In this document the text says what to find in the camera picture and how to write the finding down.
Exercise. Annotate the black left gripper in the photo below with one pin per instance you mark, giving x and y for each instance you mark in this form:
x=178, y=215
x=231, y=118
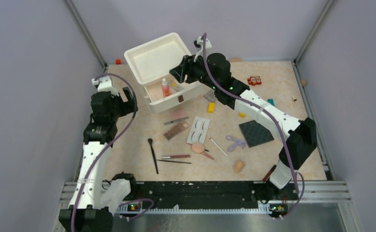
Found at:
x=127, y=106

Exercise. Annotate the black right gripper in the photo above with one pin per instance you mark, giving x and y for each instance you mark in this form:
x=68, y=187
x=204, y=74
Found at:
x=185, y=68

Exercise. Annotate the white hand cream tube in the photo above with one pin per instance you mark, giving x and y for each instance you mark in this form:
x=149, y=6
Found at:
x=175, y=86

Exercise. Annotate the pink spray bottle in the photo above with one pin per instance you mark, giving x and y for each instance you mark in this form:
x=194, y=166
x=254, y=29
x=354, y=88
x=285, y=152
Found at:
x=165, y=88

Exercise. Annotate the white plastic drawer organizer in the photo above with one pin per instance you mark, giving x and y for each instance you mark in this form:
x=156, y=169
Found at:
x=151, y=62

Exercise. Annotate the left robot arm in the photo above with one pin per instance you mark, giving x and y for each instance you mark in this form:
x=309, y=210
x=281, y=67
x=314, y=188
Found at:
x=86, y=211

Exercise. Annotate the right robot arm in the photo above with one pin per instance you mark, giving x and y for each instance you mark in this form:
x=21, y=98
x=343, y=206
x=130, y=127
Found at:
x=299, y=137

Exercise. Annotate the black makeup brush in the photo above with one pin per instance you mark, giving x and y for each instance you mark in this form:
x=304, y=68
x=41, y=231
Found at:
x=150, y=141

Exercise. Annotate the beige makeup sponge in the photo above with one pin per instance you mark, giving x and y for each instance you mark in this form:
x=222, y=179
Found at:
x=239, y=165

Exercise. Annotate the yellow rectangular toy block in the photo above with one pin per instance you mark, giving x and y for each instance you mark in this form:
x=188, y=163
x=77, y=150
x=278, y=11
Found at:
x=211, y=107

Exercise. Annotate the pink compact case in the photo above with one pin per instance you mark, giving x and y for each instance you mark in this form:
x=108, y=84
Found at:
x=178, y=114

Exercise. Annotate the silver eyeliner pencil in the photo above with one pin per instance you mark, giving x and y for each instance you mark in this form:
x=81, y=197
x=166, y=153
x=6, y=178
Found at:
x=176, y=120

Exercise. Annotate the brown eyeshadow palette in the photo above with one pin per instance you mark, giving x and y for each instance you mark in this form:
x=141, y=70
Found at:
x=176, y=130

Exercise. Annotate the white false eyelash card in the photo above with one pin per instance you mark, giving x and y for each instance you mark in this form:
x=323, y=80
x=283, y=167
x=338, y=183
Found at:
x=198, y=131

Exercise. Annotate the thin black pencil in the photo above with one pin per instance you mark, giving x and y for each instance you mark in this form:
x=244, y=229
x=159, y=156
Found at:
x=170, y=161

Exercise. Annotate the white cosmetic pencil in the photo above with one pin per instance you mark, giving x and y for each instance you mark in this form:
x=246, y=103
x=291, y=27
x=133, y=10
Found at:
x=214, y=142

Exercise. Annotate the peach powder puff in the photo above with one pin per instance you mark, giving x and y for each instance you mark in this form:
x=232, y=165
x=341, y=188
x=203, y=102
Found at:
x=198, y=147

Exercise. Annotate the silver red lip pencil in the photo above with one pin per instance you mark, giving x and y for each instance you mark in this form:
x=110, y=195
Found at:
x=175, y=157

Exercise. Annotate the teal toy block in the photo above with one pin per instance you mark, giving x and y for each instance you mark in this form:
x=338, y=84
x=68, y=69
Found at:
x=271, y=101

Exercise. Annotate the dark green building baseplate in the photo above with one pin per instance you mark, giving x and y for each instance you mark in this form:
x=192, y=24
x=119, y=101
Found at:
x=255, y=134

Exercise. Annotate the wooden block at wall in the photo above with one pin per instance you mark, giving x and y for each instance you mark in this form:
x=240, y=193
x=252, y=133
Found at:
x=236, y=60

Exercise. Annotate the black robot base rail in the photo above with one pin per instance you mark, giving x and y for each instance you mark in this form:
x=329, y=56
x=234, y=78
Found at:
x=210, y=194

